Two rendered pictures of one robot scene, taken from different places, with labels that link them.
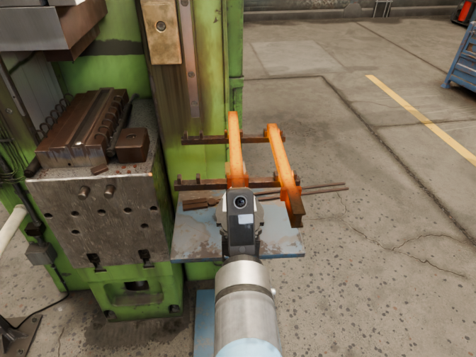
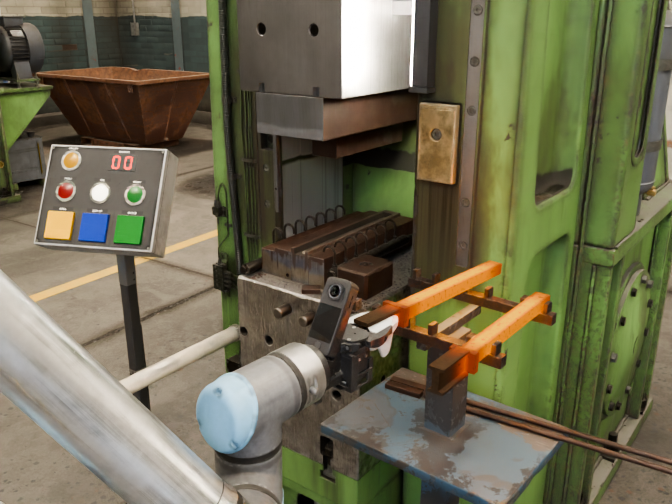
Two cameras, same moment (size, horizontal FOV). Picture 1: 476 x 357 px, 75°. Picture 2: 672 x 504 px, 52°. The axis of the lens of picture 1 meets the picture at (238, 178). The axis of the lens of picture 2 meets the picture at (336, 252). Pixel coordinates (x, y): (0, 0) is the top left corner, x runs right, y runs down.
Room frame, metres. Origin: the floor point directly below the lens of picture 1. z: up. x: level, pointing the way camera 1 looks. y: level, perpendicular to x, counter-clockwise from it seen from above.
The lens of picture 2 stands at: (-0.32, -0.62, 1.54)
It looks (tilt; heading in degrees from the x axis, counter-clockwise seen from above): 19 degrees down; 42
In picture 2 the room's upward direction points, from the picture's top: straight up
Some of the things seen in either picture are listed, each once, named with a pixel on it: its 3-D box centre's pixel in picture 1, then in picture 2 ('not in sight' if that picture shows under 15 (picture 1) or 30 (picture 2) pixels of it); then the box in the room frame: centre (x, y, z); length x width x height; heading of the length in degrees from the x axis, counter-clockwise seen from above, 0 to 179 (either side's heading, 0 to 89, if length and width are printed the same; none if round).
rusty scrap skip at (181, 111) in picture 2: not in sight; (126, 109); (4.22, 6.86, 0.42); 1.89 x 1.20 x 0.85; 98
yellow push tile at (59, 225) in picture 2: not in sight; (60, 225); (0.49, 1.09, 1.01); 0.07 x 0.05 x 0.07; 120
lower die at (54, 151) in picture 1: (89, 122); (342, 242); (0.99, 0.54, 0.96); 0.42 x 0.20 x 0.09; 5
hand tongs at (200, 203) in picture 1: (268, 195); (522, 421); (0.81, -0.11, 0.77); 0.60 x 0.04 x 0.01; 100
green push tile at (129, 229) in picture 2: not in sight; (129, 230); (0.59, 0.92, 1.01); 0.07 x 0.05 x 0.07; 120
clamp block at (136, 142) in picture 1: (133, 144); (365, 276); (0.86, 0.34, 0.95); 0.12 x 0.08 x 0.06; 5
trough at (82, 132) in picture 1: (93, 112); (349, 231); (0.99, 0.51, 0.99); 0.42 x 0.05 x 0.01; 5
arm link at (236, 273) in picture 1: (244, 285); (296, 377); (0.28, -0.01, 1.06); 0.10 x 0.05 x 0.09; 92
